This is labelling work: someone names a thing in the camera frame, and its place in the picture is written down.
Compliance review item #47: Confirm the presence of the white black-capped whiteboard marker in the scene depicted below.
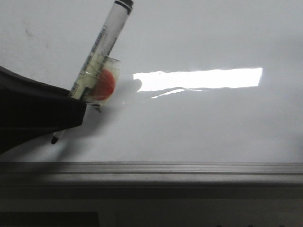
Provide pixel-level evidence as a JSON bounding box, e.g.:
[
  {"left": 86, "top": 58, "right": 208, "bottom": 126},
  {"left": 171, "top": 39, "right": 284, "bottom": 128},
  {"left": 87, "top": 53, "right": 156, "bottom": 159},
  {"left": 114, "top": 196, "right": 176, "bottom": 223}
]
[{"left": 51, "top": 0, "right": 134, "bottom": 145}]

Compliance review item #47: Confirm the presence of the black marker-holding gripper finger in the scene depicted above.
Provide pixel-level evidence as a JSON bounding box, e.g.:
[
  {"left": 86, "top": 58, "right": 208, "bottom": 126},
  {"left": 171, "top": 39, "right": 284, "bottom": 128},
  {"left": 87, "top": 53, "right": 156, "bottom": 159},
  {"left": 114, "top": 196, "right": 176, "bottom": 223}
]
[{"left": 0, "top": 67, "right": 86, "bottom": 153}]

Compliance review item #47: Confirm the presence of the clear tape with red dot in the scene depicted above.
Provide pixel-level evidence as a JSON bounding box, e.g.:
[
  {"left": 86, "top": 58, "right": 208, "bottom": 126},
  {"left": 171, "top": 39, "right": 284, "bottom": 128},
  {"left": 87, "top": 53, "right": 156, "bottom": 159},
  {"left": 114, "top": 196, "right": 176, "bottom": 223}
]
[{"left": 82, "top": 56, "right": 121, "bottom": 112}]

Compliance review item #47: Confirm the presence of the white glossy whiteboard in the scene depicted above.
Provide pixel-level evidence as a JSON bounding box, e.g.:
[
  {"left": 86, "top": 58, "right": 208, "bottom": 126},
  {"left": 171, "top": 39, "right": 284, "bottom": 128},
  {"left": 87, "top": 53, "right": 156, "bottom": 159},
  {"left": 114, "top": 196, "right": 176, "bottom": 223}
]
[{"left": 0, "top": 0, "right": 303, "bottom": 163}]

